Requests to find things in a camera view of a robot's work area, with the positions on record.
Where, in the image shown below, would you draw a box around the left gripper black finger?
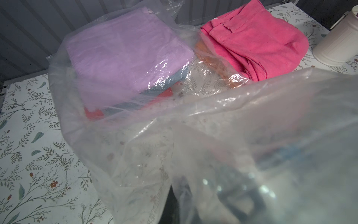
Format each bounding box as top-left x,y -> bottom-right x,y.
158,187 -> 179,224

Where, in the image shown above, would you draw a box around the clear plastic vacuum bag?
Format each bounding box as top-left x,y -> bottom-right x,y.
48,1 -> 358,224

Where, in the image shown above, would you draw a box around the orange trousers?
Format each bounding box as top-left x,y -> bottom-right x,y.
195,41 -> 250,89

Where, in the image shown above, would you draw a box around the pink cloth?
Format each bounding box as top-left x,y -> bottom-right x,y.
200,1 -> 309,82

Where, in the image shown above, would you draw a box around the folded red cloth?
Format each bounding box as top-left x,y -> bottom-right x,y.
84,87 -> 173,120

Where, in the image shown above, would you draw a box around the folded blue grey cloth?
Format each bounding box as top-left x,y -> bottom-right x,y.
102,66 -> 188,115

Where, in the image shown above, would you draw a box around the folded purple cloth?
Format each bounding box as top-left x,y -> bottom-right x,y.
65,7 -> 194,111

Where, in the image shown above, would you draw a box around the white pen cup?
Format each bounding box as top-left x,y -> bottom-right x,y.
312,6 -> 358,67

